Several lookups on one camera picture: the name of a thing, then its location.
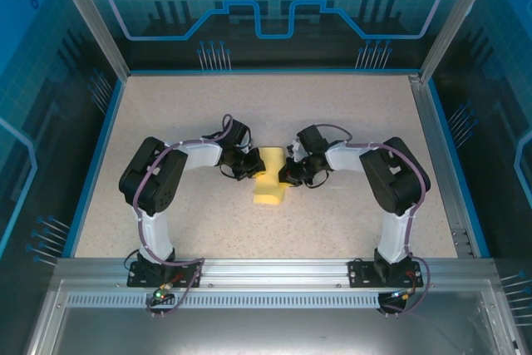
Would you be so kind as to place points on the pale yellow paper sheet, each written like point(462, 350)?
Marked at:
point(269, 193)

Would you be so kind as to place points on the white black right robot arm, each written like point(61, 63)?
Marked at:
point(392, 234)

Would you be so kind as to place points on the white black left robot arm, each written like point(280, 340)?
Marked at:
point(160, 234)

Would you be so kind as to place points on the grey metal sheet panel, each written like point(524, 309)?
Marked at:
point(266, 330)

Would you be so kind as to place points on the blue table edge strip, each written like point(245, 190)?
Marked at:
point(93, 168)
point(459, 172)

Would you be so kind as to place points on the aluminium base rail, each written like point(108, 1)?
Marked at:
point(274, 272)

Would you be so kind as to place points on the blue printed circuit wall panel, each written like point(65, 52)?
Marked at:
point(270, 55)

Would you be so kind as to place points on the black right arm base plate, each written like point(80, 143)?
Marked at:
point(359, 274)

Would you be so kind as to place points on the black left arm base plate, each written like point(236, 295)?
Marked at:
point(187, 274)

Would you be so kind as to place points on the aluminium side rail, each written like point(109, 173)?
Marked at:
point(436, 155)

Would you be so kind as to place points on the blue printed side wall panel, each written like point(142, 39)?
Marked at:
point(498, 122)
point(41, 122)

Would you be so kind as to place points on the aluminium frame post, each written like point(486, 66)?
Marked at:
point(457, 18)
point(95, 22)

